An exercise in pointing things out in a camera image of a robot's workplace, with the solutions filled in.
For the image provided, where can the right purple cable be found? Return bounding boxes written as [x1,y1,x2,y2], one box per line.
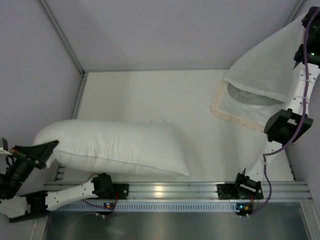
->
[249,7,318,216]

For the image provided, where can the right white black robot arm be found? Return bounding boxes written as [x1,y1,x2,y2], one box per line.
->
[234,6,320,199]

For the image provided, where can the aluminium mounting rail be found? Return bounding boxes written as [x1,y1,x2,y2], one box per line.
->
[43,181,313,201]

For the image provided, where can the left aluminium frame post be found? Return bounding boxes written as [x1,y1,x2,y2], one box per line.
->
[37,0,87,76]

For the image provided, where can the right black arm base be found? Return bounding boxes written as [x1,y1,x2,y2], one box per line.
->
[216,183,264,200]

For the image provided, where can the slotted grey cable duct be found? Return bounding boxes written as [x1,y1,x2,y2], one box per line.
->
[57,201,253,214]

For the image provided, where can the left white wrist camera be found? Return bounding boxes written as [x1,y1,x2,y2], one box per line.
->
[0,138,11,156]

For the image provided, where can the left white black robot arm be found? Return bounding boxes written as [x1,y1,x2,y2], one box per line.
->
[0,138,114,223]

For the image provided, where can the grey cream-ruffled pillowcase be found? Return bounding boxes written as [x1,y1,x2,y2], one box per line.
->
[210,16,304,132]

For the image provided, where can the white pillow insert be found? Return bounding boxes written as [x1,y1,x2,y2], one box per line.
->
[33,119,190,177]

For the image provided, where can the right aluminium frame post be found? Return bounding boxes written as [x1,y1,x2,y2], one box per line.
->
[285,0,306,26]

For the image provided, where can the aluminium frame post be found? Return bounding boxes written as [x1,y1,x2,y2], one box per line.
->
[285,0,306,26]
[37,0,87,76]

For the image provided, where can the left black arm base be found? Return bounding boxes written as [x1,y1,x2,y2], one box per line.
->
[110,183,130,200]

